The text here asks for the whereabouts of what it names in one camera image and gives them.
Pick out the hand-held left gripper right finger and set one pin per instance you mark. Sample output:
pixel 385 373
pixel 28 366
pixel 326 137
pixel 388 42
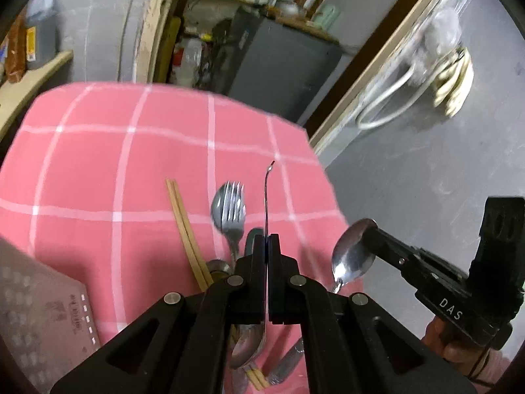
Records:
pixel 274 250

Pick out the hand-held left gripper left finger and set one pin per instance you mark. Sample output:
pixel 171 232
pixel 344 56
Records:
pixel 259 250

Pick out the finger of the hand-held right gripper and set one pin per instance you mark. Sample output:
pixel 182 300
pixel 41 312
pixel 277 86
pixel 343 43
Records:
pixel 393 250

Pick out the metal fork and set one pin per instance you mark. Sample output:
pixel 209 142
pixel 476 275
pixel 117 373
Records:
pixel 236 209

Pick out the wooden chopstick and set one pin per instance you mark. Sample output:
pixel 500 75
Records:
pixel 183 230
pixel 192 230

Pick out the metal table knife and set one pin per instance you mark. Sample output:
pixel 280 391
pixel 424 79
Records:
pixel 287 361

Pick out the clear patterned container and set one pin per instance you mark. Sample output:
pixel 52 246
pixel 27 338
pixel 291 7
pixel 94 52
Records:
pixel 37 320

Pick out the person's right forearm pink sleeve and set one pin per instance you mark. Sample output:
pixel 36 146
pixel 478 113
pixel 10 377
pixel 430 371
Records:
pixel 498 363

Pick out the person's right hand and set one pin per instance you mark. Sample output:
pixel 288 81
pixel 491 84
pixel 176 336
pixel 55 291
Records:
pixel 449 344

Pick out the pink checkered tablecloth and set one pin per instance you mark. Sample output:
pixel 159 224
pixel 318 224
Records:
pixel 123 172

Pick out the dark grey cabinet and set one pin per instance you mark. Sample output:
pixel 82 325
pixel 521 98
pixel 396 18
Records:
pixel 283 65

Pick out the clear plastic bottle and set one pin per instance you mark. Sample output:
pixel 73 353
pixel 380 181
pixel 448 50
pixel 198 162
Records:
pixel 192 59

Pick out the clear plastic bag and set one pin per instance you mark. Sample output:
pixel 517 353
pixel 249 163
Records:
pixel 437 37

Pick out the pale green box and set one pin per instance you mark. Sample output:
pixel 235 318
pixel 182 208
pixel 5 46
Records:
pixel 327 16

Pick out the wooden shelf board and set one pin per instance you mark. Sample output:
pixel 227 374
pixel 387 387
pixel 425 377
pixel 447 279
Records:
pixel 28 82

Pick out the grey plastic jug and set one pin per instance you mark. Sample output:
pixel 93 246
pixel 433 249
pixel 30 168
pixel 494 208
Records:
pixel 45 28

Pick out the brown bottle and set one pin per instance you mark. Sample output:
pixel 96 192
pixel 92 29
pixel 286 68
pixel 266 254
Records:
pixel 16 53

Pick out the wooden door frame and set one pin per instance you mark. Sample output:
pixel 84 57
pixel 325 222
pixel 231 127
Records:
pixel 381 49

